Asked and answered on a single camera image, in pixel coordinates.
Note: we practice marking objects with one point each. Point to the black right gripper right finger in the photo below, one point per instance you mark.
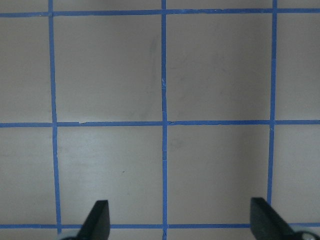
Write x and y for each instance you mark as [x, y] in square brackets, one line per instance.
[266, 223]

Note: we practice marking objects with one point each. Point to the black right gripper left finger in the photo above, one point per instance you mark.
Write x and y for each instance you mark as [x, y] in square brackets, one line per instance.
[97, 224]

